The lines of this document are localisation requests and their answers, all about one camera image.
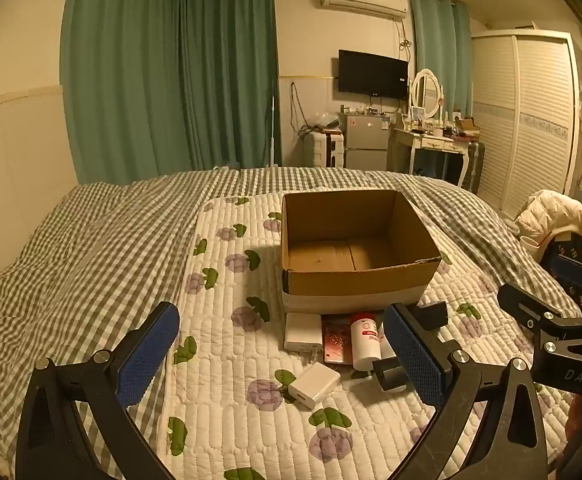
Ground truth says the white slatted wardrobe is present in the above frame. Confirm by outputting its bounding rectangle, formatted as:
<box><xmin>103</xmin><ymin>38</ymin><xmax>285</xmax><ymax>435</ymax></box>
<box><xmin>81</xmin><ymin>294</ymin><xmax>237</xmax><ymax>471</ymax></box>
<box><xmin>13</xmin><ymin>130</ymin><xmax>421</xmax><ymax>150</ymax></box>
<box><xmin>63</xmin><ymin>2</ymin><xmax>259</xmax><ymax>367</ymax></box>
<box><xmin>471</xmin><ymin>29</ymin><xmax>582</xmax><ymax>218</ymax></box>

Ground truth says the white padded jacket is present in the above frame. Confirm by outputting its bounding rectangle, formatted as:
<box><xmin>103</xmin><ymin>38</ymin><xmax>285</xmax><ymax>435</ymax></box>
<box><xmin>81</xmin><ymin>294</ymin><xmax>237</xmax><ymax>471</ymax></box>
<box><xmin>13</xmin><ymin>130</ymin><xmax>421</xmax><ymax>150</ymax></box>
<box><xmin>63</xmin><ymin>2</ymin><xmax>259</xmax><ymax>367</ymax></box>
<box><xmin>514</xmin><ymin>189</ymin><xmax>582</xmax><ymax>261</ymax></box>

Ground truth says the white oval mirror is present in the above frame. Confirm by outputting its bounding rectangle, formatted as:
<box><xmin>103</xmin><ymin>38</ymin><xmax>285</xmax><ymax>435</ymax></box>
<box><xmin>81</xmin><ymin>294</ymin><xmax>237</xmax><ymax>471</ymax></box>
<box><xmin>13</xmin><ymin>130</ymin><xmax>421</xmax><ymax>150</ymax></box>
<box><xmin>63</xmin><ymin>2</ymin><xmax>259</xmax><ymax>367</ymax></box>
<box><xmin>410</xmin><ymin>68</ymin><xmax>444</xmax><ymax>111</ymax></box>

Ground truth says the white air conditioner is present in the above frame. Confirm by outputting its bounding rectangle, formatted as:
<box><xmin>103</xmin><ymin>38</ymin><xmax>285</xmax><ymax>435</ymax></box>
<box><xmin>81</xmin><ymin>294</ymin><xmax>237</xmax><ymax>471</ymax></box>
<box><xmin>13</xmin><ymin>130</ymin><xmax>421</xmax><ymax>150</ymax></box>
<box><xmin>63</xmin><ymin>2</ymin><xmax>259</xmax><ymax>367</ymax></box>
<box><xmin>318</xmin><ymin>0</ymin><xmax>410</xmax><ymax>22</ymax></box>

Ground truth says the grey checkered blanket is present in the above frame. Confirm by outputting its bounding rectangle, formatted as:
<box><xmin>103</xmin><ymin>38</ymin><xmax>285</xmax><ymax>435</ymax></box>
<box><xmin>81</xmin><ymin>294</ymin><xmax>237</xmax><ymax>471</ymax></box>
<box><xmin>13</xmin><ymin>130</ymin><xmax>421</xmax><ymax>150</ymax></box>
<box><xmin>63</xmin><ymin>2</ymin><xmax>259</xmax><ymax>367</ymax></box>
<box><xmin>0</xmin><ymin>166</ymin><xmax>582</xmax><ymax>480</ymax></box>

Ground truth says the white suitcase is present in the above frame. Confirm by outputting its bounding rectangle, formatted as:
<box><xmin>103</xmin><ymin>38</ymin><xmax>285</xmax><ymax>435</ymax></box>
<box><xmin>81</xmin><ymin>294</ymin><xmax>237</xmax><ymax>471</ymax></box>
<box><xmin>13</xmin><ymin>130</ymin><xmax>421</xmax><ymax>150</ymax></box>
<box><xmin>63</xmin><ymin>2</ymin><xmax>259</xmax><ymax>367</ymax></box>
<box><xmin>304</xmin><ymin>130</ymin><xmax>346</xmax><ymax>168</ymax></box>

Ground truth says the brown cardboard box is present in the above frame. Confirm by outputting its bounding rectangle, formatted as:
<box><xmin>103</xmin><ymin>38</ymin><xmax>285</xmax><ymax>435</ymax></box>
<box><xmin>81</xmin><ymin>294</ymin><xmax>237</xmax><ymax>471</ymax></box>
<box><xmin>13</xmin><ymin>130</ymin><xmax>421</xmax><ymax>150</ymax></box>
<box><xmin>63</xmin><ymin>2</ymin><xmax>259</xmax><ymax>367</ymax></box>
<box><xmin>280</xmin><ymin>189</ymin><xmax>442</xmax><ymax>315</ymax></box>

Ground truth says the wide green curtain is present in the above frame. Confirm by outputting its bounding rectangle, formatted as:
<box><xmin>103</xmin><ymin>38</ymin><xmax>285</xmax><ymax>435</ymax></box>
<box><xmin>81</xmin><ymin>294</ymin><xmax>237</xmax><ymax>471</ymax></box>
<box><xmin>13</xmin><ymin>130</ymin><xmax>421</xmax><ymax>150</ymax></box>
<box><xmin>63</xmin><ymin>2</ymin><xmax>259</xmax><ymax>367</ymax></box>
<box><xmin>60</xmin><ymin>0</ymin><xmax>282</xmax><ymax>187</ymax></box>

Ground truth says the white dressing table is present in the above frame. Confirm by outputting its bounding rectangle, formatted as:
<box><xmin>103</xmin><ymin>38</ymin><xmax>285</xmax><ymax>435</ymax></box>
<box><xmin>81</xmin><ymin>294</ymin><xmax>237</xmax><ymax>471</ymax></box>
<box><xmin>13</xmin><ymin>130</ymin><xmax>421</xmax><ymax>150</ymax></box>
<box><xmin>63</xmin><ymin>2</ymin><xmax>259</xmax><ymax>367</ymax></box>
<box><xmin>387</xmin><ymin>126</ymin><xmax>476</xmax><ymax>192</ymax></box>

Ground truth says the dark wall cable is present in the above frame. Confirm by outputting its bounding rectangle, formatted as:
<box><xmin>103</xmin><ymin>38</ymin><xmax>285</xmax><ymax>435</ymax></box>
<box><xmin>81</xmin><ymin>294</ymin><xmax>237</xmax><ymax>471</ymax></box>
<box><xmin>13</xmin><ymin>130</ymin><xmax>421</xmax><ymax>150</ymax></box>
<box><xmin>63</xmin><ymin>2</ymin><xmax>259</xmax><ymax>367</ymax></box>
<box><xmin>289</xmin><ymin>81</ymin><xmax>310</xmax><ymax>137</ymax></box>

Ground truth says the white bottle with red cap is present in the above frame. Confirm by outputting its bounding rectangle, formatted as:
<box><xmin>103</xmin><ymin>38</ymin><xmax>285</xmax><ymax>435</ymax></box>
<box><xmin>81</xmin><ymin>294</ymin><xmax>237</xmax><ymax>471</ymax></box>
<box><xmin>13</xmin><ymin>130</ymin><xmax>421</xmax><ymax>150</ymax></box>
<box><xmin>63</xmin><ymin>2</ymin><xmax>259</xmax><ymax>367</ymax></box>
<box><xmin>350</xmin><ymin>311</ymin><xmax>386</xmax><ymax>372</ymax></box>

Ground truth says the dark patterned cloth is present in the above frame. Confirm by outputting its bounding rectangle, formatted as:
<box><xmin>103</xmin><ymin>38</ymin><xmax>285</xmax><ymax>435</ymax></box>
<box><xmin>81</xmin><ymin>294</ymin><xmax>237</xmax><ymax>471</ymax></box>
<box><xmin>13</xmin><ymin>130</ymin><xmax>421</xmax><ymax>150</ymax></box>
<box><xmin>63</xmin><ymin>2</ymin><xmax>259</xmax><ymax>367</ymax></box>
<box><xmin>543</xmin><ymin>230</ymin><xmax>582</xmax><ymax>261</ymax></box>

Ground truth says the grey small fridge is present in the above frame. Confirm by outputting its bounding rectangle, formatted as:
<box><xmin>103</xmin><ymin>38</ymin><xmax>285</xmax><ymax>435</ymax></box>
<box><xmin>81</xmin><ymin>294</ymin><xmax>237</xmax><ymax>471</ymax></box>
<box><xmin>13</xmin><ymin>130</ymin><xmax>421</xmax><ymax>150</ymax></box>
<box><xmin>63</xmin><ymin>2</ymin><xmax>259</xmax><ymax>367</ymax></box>
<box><xmin>340</xmin><ymin>112</ymin><xmax>396</xmax><ymax>171</ymax></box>

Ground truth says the black cylinder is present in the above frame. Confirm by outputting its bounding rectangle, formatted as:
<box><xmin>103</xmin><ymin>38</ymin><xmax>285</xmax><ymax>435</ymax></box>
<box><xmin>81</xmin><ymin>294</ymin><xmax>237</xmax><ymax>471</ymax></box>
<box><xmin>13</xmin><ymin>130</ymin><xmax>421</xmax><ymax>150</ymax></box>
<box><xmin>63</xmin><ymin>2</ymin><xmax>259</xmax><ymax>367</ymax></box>
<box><xmin>373</xmin><ymin>357</ymin><xmax>410</xmax><ymax>394</ymax></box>

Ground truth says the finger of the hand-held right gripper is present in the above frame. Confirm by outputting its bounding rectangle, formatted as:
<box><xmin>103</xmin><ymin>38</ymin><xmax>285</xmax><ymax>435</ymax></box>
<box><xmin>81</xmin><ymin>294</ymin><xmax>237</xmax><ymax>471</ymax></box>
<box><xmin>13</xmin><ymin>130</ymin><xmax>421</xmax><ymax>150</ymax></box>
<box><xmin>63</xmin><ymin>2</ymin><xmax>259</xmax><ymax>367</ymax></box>
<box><xmin>541</xmin><ymin>247</ymin><xmax>582</xmax><ymax>317</ymax></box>
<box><xmin>497</xmin><ymin>282</ymin><xmax>582</xmax><ymax>342</ymax></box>

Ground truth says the white quilted floral mat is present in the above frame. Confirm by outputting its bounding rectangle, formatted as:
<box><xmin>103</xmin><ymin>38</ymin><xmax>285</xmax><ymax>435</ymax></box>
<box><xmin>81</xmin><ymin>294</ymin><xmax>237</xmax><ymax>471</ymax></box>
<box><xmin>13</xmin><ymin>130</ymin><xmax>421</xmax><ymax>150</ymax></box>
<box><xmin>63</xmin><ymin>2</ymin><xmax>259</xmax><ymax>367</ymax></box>
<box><xmin>158</xmin><ymin>187</ymin><xmax>576</xmax><ymax>480</ymax></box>

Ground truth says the dark suitcase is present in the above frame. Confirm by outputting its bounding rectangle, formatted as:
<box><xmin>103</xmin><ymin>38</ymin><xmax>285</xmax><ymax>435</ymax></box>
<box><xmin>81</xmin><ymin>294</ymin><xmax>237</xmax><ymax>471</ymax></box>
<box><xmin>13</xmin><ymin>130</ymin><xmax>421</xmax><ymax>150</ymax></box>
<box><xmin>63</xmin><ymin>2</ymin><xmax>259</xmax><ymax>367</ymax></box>
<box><xmin>466</xmin><ymin>141</ymin><xmax>486</xmax><ymax>194</ymax></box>

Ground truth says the small white power adapter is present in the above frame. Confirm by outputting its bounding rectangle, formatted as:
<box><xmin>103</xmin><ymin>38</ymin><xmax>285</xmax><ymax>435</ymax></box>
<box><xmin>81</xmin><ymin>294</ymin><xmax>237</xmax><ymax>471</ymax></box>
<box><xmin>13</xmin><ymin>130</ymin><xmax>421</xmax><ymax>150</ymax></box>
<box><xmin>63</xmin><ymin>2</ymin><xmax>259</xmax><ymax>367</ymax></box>
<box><xmin>288</xmin><ymin>362</ymin><xmax>342</xmax><ymax>409</ymax></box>

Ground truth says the white thin pole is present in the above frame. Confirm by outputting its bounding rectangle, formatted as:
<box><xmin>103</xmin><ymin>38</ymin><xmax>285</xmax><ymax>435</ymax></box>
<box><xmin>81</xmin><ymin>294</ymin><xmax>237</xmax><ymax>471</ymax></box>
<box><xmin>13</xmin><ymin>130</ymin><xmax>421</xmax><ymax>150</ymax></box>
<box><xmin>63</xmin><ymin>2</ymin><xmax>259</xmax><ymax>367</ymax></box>
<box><xmin>269</xmin><ymin>79</ymin><xmax>280</xmax><ymax>168</ymax></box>

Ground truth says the large white power adapter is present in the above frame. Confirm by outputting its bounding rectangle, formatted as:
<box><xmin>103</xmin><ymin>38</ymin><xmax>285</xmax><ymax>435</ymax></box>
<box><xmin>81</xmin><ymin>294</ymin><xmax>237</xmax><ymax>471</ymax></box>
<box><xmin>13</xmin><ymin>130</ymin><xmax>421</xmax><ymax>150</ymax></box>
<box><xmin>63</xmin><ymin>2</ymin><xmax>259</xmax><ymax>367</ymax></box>
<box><xmin>285</xmin><ymin>312</ymin><xmax>322</xmax><ymax>354</ymax></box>

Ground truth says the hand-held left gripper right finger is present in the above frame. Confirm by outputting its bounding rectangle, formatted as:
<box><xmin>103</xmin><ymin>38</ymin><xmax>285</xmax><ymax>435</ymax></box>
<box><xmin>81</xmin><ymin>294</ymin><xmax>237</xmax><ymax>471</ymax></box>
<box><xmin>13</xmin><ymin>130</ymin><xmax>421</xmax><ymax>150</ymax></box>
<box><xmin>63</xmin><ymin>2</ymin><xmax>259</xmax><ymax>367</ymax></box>
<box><xmin>383</xmin><ymin>302</ymin><xmax>549</xmax><ymax>480</ymax></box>

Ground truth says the narrow green curtain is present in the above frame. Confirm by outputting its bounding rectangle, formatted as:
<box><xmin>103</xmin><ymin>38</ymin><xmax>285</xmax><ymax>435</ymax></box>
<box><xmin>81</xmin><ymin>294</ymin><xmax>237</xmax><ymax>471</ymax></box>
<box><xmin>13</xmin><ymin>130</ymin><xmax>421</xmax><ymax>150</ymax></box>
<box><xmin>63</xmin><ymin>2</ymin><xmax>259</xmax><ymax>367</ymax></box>
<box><xmin>409</xmin><ymin>0</ymin><xmax>474</xmax><ymax>117</ymax></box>

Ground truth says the small black block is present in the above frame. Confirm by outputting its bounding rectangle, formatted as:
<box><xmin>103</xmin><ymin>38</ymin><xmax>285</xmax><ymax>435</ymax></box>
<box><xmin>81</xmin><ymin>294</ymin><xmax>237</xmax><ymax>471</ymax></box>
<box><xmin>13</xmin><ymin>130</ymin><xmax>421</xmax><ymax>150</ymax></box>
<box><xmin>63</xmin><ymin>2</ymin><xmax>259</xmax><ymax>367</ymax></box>
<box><xmin>417</xmin><ymin>302</ymin><xmax>448</xmax><ymax>332</ymax></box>

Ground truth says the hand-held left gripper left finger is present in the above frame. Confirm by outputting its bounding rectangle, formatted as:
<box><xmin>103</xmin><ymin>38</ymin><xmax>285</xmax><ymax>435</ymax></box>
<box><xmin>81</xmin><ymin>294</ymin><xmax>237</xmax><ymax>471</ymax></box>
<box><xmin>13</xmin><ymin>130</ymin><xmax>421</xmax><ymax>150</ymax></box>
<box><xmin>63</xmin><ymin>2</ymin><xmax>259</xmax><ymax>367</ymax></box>
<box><xmin>16</xmin><ymin>301</ymin><xmax>180</xmax><ymax>480</ymax></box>

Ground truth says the black wall television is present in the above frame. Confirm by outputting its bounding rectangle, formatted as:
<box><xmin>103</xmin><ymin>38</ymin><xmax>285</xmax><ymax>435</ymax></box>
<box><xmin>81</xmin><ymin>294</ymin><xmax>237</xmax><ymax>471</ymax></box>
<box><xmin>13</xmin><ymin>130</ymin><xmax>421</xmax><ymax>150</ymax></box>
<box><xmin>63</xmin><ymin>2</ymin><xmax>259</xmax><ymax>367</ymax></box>
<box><xmin>338</xmin><ymin>49</ymin><xmax>410</xmax><ymax>101</ymax></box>

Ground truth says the red patterned case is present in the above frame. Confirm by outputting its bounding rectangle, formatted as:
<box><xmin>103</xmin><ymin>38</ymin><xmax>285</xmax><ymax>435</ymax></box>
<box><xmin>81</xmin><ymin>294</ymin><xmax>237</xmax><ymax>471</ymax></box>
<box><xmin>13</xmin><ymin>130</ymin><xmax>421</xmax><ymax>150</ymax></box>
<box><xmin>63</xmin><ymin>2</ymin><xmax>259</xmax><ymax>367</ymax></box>
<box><xmin>321</xmin><ymin>317</ymin><xmax>356</xmax><ymax>367</ymax></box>

